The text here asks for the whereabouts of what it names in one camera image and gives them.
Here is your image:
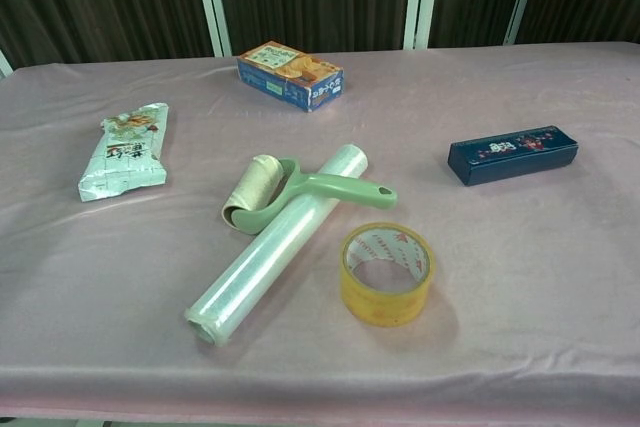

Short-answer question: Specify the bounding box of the blue glasses case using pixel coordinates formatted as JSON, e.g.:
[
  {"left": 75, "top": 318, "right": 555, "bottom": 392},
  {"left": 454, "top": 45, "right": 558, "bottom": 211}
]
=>
[{"left": 447, "top": 124, "right": 580, "bottom": 188}]

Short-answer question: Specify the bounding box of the orange and blue snack box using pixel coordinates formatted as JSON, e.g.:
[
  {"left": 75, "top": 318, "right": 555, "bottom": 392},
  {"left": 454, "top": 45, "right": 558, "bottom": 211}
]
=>
[{"left": 236, "top": 39, "right": 346, "bottom": 114}]

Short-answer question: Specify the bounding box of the green lint roller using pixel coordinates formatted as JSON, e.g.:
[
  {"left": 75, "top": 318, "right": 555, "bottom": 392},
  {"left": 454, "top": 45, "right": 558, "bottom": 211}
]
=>
[{"left": 221, "top": 154, "right": 399, "bottom": 237}]

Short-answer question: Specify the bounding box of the clear plastic wrap roll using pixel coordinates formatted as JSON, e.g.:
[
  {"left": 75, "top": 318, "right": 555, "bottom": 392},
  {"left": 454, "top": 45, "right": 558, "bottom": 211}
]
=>
[{"left": 183, "top": 143, "right": 370, "bottom": 347}]

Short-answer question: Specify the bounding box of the yellow packing tape roll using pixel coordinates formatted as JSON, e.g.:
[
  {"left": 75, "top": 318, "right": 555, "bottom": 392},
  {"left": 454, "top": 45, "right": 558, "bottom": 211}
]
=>
[{"left": 340, "top": 221, "right": 437, "bottom": 329}]

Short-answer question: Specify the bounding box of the white green snack bag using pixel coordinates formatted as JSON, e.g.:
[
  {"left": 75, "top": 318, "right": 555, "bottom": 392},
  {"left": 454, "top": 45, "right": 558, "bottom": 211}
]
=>
[{"left": 77, "top": 101, "right": 171, "bottom": 204}]

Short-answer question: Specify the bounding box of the pink tablecloth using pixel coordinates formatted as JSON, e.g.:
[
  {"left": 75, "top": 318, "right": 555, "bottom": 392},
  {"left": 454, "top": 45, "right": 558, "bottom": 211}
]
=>
[{"left": 0, "top": 40, "right": 640, "bottom": 421}]

